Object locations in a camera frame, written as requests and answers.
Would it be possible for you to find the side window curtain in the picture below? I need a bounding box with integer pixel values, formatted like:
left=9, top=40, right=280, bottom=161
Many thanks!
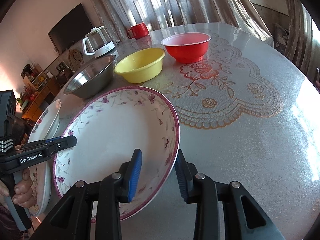
left=285, top=0, right=319, bottom=81

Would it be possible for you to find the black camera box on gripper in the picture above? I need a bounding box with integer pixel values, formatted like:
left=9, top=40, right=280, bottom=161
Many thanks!
left=0, top=89, right=16, bottom=141

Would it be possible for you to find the purple floral rimmed plate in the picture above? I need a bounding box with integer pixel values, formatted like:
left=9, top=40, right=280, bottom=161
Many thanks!
left=53, top=86, right=180, bottom=219

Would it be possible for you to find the white glass electric kettle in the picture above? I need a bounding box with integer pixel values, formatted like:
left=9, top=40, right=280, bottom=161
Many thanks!
left=82, top=25, right=116, bottom=58

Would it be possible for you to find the white plate with pink roses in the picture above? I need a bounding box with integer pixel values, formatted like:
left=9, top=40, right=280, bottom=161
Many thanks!
left=29, top=161, right=52, bottom=217

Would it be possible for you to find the orange wooden cabinet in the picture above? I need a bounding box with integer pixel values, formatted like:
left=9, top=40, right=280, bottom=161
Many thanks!
left=22, top=77, right=61, bottom=122

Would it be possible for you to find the red enamel mug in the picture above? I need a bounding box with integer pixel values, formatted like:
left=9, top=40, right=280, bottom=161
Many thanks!
left=127, top=22, right=149, bottom=39

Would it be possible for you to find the person's left hand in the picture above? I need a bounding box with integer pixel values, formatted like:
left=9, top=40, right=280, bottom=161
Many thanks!
left=0, top=168, right=37, bottom=208

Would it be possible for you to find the black wall television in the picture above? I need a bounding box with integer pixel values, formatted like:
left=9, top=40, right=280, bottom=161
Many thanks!
left=48, top=3, right=93, bottom=54

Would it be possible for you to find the beige sheer curtain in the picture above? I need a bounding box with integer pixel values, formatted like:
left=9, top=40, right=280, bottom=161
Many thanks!
left=91, top=0, right=273, bottom=45

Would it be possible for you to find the yellow plastic bowl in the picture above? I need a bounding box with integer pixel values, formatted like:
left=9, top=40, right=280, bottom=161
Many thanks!
left=114, top=48, right=165, bottom=83

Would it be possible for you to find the small black speaker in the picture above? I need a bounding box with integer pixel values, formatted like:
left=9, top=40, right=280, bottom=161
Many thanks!
left=56, top=62, right=73, bottom=87

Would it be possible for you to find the stainless steel bowl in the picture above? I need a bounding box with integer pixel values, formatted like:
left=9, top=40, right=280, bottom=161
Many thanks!
left=63, top=54, right=116, bottom=99

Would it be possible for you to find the red plastic bowl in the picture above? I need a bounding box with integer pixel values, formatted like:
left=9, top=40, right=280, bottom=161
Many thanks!
left=161, top=32, right=212, bottom=64

